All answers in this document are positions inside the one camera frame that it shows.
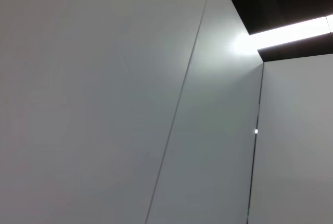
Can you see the bright ceiling light strip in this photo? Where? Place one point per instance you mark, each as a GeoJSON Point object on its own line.
{"type": "Point", "coordinates": [286, 31]}

